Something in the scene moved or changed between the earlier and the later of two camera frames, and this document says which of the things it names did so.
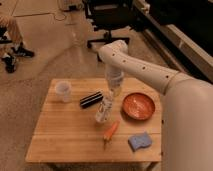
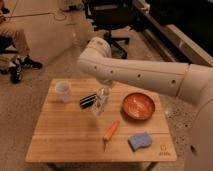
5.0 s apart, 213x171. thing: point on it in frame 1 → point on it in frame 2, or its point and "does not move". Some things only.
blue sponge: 139,141 does not move
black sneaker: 22,51 → 27,61
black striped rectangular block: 91,99 does not move
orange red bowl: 138,106 does not move
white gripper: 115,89 → 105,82
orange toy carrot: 108,135 does not move
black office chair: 106,15 does not move
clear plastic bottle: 104,113 → 102,95
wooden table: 80,122 does not move
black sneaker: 10,67 → 15,73
